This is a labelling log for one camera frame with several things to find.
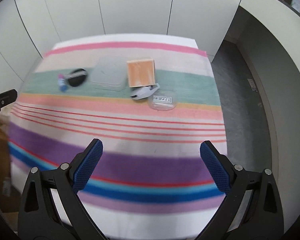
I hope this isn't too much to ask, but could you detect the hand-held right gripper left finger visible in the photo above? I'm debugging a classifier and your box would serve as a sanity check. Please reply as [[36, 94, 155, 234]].
[[18, 138, 107, 240]]

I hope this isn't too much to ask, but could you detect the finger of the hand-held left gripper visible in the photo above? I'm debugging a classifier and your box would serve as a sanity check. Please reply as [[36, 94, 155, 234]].
[[0, 89, 17, 123]]

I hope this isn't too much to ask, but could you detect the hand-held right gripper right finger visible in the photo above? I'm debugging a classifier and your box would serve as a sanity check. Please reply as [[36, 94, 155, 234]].
[[199, 140, 284, 240]]

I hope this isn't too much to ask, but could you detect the small blue pink tube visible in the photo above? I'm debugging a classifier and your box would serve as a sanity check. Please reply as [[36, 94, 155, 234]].
[[57, 74, 68, 92]]

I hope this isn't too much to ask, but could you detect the black round compact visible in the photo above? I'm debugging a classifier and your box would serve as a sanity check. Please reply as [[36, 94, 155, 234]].
[[66, 68, 88, 87]]

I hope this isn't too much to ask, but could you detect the small clear plastic case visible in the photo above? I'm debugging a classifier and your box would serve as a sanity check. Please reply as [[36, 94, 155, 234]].
[[147, 92, 178, 111]]

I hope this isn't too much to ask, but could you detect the white grey small device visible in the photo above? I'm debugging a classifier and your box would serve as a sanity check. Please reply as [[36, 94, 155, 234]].
[[130, 83, 161, 100]]

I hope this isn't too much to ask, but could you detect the translucent plastic lid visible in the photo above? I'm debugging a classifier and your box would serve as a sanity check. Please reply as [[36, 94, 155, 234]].
[[90, 56, 130, 92]]

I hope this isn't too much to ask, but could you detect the peach cardboard carton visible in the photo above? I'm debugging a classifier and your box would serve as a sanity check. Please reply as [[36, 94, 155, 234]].
[[126, 58, 156, 88]]

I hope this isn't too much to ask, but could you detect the striped multicolour cloth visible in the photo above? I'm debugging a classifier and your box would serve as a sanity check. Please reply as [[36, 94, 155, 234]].
[[7, 41, 228, 214]]

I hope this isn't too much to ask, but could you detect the white counter cabinet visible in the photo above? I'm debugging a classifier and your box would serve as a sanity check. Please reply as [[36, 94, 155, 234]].
[[210, 0, 300, 230]]

